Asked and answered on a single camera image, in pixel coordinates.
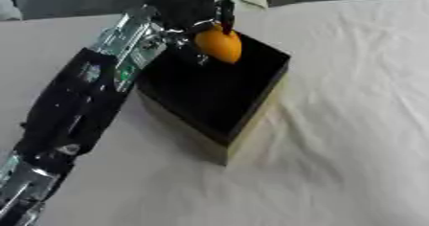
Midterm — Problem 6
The orange toy fruit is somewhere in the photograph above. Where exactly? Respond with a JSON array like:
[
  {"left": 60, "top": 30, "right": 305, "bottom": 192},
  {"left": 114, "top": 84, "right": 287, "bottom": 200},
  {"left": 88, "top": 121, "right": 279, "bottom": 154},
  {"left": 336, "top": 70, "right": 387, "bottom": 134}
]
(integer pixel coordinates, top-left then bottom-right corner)
[{"left": 192, "top": 23, "right": 245, "bottom": 65}]

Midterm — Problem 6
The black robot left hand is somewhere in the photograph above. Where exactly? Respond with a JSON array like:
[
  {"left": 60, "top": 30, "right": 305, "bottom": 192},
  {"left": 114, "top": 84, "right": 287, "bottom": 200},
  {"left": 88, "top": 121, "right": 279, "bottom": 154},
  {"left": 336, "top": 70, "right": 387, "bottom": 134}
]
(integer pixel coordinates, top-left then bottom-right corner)
[{"left": 142, "top": 0, "right": 238, "bottom": 65}]

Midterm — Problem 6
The tan box with black inside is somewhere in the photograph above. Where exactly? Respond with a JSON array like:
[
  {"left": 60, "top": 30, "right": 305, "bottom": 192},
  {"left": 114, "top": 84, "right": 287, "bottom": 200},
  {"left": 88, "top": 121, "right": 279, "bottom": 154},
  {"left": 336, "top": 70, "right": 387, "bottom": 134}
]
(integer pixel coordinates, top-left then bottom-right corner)
[{"left": 134, "top": 29, "right": 294, "bottom": 167}]

